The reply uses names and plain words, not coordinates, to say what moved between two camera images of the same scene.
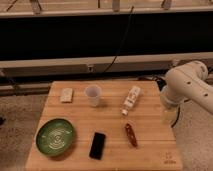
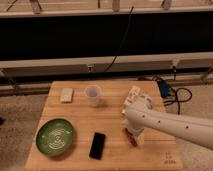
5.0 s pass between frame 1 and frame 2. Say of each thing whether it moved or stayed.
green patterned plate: stayed
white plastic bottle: stayed
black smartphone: stayed
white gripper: moved
